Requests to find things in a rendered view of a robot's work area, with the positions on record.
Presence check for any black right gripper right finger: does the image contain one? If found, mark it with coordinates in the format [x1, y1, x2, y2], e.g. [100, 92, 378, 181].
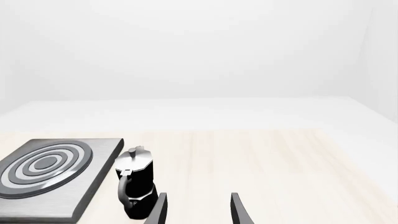
[230, 192, 255, 224]

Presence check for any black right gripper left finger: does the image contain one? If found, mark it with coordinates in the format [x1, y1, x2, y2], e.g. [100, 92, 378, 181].
[143, 192, 169, 224]

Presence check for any flat black stove plate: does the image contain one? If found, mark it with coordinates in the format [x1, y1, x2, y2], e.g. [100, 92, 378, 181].
[0, 138, 124, 224]

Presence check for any black moka pot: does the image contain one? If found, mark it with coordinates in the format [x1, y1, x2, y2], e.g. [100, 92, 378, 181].
[114, 146, 159, 220]

